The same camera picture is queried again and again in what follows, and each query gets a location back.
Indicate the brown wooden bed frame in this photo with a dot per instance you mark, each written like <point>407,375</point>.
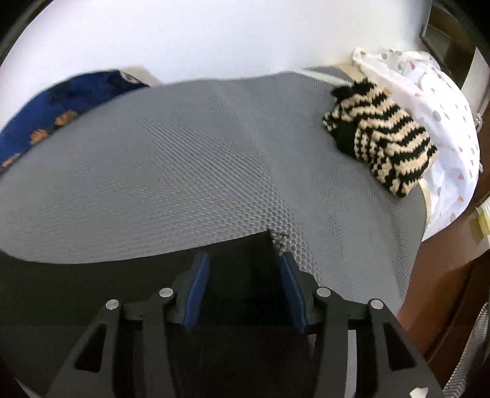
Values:
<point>440,275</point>

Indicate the blue floral blanket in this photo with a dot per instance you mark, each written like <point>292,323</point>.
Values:
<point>38,114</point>

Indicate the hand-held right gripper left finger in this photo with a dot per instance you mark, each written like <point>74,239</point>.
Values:
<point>197,291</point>

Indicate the black pants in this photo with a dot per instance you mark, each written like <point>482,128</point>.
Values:
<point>76,291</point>

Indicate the dark wooden shelf unit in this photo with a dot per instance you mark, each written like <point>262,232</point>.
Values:
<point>448,42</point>

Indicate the yellow box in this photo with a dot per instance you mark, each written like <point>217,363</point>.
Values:
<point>484,222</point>

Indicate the grey mesh cloth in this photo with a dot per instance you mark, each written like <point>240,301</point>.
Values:
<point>472,356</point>

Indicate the white dotted cloth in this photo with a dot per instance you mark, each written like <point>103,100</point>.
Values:
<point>448,114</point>

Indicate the grey textured bed mat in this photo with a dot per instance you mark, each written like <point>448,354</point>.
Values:
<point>172,172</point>

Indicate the striped knitted cloth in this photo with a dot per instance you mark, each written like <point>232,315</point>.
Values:
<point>382,145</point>

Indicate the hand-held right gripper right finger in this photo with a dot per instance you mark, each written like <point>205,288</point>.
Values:
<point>293,291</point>

